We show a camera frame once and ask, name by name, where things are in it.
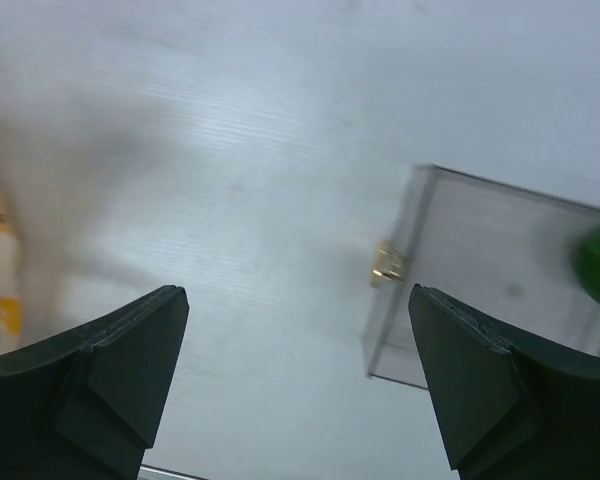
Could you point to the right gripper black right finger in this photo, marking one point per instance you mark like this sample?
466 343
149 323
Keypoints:
509 404

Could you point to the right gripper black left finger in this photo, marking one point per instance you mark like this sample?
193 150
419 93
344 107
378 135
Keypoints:
87 403

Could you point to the translucent orange plastic bag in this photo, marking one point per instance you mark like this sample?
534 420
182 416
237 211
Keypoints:
0 280

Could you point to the clear acrylic box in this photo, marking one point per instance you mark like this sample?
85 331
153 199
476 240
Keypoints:
501 249

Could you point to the gold box knob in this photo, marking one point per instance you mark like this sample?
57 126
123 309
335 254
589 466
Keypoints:
388 265

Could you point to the aluminium front rail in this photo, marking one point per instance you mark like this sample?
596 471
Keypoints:
147 472

